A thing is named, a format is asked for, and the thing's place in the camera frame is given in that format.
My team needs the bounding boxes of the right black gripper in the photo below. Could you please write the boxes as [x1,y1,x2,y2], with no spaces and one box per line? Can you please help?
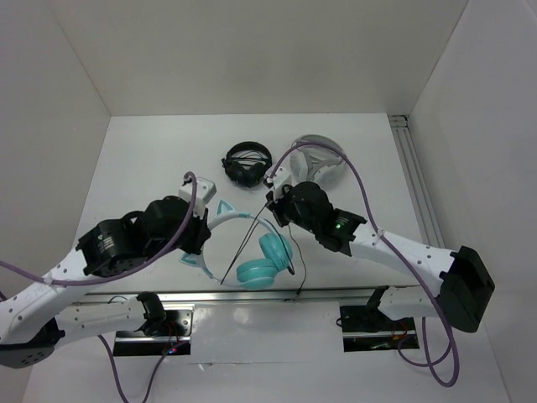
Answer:
[266,183,319,233]

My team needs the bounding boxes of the thin black headphone cable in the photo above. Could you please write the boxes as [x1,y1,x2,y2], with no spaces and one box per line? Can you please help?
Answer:
[220,201,308,295]

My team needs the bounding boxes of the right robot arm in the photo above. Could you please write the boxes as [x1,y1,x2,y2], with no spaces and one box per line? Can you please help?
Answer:
[265,181,495,333]

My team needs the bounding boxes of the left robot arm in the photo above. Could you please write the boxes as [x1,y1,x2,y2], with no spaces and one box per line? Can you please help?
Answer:
[1,196,211,369]

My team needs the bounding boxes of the white grey headphones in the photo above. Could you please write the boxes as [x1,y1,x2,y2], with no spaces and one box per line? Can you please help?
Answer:
[289,134,347,190]

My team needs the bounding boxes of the black headphones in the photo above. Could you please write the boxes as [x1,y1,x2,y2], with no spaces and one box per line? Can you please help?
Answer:
[222,141,273,188]

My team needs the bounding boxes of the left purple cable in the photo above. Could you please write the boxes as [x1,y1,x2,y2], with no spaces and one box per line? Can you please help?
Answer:
[0,170,198,403]

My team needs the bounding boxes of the purple cable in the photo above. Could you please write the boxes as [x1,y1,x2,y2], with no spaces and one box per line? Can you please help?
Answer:
[0,170,198,403]
[268,142,458,387]

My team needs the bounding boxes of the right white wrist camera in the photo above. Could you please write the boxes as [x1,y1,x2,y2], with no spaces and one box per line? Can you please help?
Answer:
[263,165,292,202]

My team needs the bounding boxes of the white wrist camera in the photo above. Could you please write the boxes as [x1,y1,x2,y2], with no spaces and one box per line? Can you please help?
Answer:
[263,165,292,202]
[178,175,216,217]

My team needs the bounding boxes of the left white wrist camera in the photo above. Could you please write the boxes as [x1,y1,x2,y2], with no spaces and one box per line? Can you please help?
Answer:
[178,175,216,217]

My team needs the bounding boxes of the front aluminium rail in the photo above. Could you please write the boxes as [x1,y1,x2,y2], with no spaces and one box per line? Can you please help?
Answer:
[79,287,391,306]

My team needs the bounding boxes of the aluminium rail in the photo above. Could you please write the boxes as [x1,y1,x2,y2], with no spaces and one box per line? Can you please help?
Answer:
[388,115,445,248]
[79,287,391,306]

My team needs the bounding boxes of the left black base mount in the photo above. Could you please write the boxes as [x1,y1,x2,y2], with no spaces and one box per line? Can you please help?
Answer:
[112,304,194,357]

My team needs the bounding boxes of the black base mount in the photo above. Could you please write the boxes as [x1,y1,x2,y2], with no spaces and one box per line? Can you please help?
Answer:
[112,304,194,357]
[336,306,420,353]

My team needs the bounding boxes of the right side aluminium rail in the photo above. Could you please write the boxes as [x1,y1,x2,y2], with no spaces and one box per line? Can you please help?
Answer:
[388,115,445,248]

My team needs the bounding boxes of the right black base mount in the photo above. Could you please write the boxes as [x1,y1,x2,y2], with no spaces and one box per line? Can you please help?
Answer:
[336,306,420,353]

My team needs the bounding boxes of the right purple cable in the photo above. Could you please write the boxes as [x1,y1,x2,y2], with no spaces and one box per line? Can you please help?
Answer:
[268,142,458,387]

